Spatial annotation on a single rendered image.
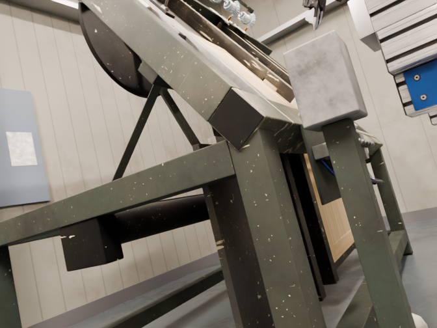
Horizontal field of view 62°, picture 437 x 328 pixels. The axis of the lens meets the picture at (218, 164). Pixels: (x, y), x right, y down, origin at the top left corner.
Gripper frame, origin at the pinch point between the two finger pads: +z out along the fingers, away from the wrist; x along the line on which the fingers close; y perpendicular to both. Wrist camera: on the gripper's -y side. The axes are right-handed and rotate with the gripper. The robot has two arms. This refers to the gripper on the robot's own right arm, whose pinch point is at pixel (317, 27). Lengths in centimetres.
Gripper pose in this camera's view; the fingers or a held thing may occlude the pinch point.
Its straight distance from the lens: 179.6
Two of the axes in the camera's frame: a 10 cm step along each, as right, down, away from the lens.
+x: -6.0, 0.5, -8.0
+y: -7.9, -2.1, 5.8
